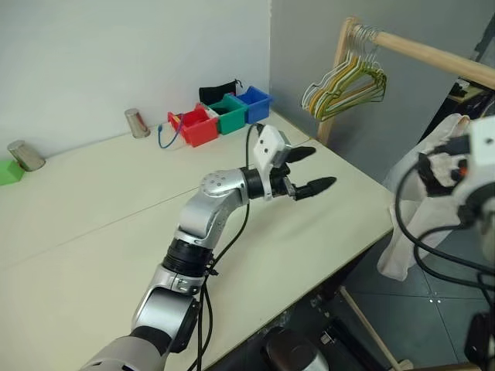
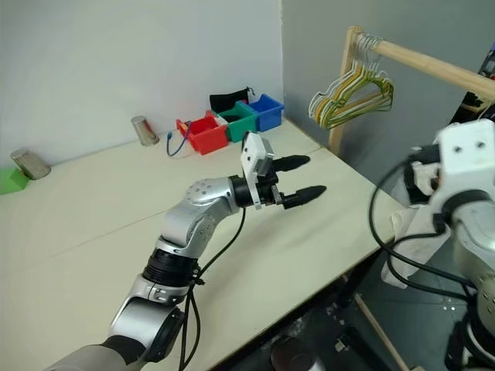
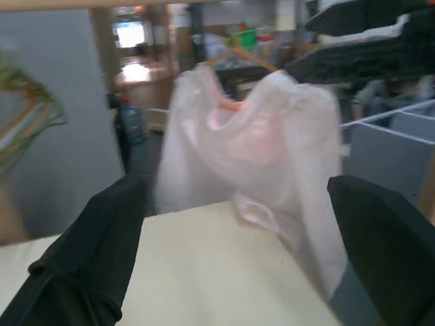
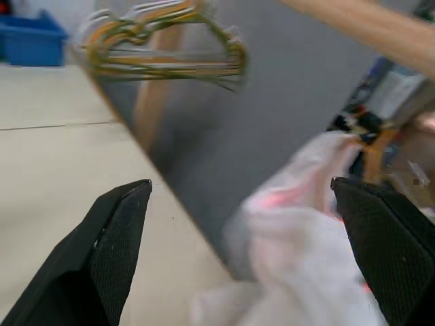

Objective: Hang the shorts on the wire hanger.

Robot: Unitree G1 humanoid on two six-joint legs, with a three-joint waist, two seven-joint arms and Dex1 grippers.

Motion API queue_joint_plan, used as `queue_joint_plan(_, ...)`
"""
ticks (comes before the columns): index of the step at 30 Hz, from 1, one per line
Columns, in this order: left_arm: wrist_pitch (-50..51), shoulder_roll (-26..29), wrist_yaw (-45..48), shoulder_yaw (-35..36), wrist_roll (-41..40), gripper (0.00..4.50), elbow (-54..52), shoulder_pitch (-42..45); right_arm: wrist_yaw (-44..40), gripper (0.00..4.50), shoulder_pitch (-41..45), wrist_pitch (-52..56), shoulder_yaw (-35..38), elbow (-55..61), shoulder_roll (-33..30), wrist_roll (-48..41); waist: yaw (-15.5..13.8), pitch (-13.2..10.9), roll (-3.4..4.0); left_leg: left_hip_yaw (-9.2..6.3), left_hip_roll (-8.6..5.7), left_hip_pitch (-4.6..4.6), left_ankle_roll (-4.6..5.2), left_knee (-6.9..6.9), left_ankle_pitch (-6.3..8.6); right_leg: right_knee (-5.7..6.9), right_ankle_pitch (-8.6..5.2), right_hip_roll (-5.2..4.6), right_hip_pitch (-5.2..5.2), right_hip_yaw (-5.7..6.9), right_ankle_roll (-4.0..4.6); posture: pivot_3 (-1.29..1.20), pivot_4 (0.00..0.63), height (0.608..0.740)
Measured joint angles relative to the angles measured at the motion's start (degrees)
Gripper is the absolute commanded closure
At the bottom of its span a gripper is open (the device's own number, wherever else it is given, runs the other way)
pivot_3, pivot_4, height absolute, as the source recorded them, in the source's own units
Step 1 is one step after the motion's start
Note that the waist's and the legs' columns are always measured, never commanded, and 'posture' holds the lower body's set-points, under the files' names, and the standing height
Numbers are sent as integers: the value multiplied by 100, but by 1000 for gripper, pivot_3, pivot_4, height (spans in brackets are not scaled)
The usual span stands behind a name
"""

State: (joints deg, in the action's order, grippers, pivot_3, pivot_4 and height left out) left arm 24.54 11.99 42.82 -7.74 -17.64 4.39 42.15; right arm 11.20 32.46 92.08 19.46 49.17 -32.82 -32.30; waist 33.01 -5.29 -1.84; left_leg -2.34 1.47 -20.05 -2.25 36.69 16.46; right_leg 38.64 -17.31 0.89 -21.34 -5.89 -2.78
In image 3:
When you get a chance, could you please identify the yellow wire hanger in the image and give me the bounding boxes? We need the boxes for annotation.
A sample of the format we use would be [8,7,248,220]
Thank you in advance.
[198,46,279,113]

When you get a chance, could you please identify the white shorts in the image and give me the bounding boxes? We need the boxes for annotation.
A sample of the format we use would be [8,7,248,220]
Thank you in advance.
[154,66,347,303]

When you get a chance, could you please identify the seated person in grey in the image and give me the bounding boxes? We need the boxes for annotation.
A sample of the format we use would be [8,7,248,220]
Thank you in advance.
[351,76,435,120]

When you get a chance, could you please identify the grey cubicle divider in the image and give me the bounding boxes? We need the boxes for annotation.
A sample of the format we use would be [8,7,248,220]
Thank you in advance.
[339,100,435,204]

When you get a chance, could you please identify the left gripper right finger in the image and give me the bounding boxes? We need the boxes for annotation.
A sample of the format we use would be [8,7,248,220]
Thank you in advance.
[326,175,435,326]

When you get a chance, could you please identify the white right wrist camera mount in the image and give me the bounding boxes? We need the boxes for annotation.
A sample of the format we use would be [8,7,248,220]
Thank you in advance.
[360,15,414,41]

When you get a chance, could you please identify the grey partition panel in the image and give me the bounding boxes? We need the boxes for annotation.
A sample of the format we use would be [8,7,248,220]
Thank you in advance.
[0,8,125,238]

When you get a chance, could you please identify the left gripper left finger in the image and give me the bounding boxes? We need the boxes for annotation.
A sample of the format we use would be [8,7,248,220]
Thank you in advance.
[0,175,149,326]

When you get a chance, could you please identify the bundle of coloured hangers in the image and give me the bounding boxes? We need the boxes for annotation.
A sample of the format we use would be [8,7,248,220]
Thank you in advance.
[0,50,67,174]

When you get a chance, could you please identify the dark blue bag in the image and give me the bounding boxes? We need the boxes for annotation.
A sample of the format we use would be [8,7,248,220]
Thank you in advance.
[115,96,147,170]

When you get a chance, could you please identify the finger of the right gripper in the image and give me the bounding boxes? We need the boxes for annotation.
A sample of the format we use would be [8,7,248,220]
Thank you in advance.
[292,42,371,79]

